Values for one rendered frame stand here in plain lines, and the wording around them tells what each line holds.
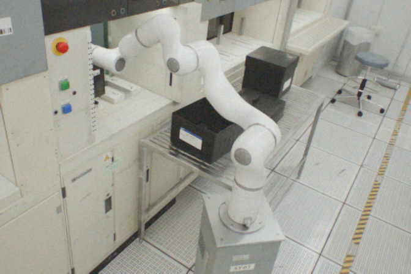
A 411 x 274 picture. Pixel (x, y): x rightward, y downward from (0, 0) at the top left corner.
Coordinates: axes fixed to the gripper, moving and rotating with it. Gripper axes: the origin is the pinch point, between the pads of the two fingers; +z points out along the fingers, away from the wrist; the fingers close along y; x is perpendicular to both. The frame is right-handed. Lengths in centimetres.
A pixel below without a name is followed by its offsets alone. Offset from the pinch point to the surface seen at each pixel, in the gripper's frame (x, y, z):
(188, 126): -31, 21, -55
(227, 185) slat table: -46, 13, -84
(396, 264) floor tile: -122, 100, -171
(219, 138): -32, 24, -71
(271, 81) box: -32, 107, -61
